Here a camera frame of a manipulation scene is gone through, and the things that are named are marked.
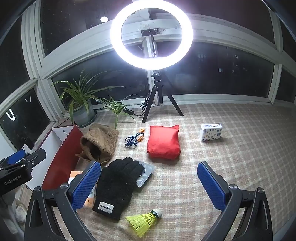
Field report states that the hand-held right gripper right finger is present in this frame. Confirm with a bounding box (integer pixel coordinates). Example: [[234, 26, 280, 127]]
[[197, 161, 274, 241]]

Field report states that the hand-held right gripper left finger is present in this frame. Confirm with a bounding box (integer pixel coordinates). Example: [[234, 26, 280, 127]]
[[24, 160, 101, 241]]

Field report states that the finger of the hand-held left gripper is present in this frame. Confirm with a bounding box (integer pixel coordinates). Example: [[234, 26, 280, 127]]
[[0, 149, 26, 166], [3, 148, 47, 172]]

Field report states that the red cardboard box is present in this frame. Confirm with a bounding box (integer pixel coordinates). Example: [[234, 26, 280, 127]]
[[25, 124, 85, 193]]

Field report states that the black knit glove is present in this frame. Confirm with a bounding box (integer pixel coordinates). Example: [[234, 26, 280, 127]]
[[92, 158, 145, 220]]

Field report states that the brown fleece cloth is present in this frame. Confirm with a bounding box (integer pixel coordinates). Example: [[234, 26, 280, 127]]
[[76, 123, 119, 172]]

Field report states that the patterned tissue packet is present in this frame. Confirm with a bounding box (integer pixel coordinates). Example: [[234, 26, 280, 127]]
[[200, 123, 223, 142]]

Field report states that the blue braided rope toy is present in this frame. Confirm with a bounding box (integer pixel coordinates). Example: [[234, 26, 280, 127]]
[[125, 128, 146, 147]]

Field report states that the red fabric pouch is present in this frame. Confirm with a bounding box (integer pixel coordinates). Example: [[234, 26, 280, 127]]
[[147, 124, 180, 160]]

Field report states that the person's left hand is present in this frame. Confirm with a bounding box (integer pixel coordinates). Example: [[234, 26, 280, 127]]
[[9, 198, 27, 224]]

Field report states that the orange and white packet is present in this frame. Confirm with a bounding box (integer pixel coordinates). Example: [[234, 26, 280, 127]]
[[68, 170, 98, 208]]

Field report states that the checked beige blanket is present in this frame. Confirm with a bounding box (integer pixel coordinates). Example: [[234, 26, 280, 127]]
[[21, 103, 296, 241]]

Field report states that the grey plastic packet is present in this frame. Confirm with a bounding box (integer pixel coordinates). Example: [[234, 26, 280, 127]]
[[136, 162, 155, 189]]

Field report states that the potted spider plant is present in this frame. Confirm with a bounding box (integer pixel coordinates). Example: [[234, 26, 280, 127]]
[[50, 70, 137, 130]]

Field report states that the yellow shuttlecock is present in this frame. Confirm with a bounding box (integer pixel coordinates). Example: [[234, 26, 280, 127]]
[[125, 209, 162, 238]]

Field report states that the black tripod stand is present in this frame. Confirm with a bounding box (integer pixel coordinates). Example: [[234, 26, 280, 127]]
[[142, 70, 184, 123]]

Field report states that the black phone clamp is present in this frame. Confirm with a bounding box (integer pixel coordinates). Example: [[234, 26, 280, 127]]
[[141, 28, 160, 37]]

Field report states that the black cable with inline switch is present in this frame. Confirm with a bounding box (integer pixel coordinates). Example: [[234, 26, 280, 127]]
[[116, 93, 151, 117]]

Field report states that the white window frame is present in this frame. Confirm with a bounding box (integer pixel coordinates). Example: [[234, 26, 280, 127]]
[[0, 0, 296, 130]]

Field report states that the white ring light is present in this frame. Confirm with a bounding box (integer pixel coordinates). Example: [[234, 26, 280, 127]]
[[110, 5, 193, 70]]

